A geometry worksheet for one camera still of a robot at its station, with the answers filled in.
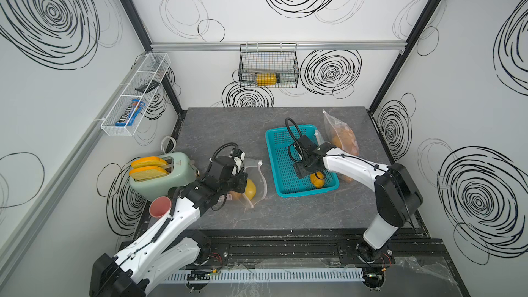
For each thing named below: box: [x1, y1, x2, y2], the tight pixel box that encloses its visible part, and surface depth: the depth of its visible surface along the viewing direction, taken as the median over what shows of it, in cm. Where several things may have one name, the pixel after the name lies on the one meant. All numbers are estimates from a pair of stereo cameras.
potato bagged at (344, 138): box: [331, 123, 360, 157], surface depth 98 cm
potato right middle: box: [310, 171, 326, 188], surface depth 88 cm
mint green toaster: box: [128, 152, 199, 201], surface depth 79 cm
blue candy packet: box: [115, 99, 146, 127], surface depth 72 cm
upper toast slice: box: [131, 156, 168, 168], surface depth 76 cm
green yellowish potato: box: [244, 178, 257, 201], surface depth 84 cm
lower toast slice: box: [129, 165, 170, 181], surface depth 75 cm
